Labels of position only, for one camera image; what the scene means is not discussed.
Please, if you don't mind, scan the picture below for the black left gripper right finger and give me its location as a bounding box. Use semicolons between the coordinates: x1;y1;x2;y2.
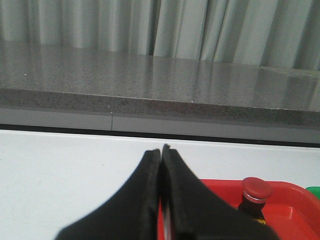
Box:
161;144;277;240

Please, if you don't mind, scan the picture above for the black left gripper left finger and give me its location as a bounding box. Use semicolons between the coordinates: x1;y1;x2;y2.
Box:
56;149;161;240

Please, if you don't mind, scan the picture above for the red push button switch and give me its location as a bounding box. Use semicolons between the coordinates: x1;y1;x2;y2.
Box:
237;177;273;225

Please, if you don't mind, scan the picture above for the red plastic tray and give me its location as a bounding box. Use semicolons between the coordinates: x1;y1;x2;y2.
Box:
202;179;320;240

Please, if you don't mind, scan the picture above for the green plastic tray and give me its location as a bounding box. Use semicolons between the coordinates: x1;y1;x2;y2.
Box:
306;186;320;200

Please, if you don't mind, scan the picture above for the grey stone counter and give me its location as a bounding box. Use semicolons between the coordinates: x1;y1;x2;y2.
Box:
0;39;320;145

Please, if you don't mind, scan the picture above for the pale green curtain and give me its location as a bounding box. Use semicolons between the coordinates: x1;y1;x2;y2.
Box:
0;0;320;71

